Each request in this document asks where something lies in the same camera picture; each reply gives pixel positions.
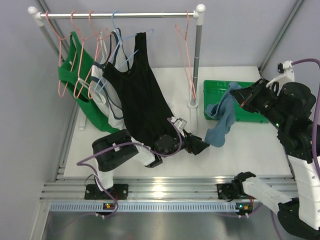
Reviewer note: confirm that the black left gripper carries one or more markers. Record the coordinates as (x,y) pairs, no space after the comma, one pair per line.
(189,143)

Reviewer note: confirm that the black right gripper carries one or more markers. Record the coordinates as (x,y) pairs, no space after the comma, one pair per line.
(245,96)

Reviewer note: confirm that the blue tank top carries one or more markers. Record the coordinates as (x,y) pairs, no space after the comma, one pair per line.
(223,111)

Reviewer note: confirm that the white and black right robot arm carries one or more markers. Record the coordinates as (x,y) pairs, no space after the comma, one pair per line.
(288,111)

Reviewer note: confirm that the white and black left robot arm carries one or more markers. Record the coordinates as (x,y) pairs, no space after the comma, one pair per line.
(115,149)

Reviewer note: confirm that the black tank top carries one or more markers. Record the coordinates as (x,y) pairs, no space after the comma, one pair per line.
(145,110)

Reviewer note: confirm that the empty pink hanger right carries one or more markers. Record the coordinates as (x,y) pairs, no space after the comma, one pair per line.
(182,39)

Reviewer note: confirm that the white navy-trimmed tank top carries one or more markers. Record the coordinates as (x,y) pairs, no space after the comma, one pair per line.
(104,94)

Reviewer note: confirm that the green tank top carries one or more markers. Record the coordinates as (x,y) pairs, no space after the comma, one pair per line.
(88,106)

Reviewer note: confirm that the pink hanger far left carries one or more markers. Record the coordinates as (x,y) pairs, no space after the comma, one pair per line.
(63,81)

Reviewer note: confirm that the metal clothes rack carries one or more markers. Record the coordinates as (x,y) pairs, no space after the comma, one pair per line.
(198,14)

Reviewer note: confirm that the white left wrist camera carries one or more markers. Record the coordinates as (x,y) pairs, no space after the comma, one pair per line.
(179,123)

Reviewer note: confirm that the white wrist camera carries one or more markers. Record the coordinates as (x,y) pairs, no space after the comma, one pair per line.
(286,74)
(179,123)

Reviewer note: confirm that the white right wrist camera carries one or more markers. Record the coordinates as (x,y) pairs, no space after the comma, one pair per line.
(286,74)

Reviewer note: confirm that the grey slotted cable duct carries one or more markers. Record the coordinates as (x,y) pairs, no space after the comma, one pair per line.
(86,206)

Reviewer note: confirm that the aluminium mounting rail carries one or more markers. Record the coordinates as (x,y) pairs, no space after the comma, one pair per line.
(140,189)

